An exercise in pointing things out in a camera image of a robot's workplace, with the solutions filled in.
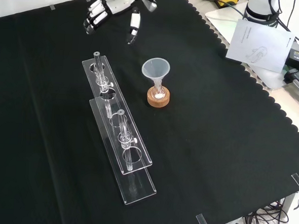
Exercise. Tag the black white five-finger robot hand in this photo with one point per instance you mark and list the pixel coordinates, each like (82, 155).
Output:
(120, 3)

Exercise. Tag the translucent plastic funnel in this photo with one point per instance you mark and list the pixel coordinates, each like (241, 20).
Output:
(156, 68)

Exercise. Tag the glass round-bottom flask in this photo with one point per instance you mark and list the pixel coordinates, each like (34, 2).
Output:
(158, 93)

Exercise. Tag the clear acrylic funnel stand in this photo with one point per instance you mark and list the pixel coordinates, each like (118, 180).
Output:
(118, 130)

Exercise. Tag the pale board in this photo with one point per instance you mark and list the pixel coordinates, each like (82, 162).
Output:
(221, 20)

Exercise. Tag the white printed paper sheet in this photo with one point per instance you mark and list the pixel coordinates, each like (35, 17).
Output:
(260, 45)

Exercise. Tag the black table cloth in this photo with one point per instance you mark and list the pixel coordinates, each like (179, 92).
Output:
(214, 126)

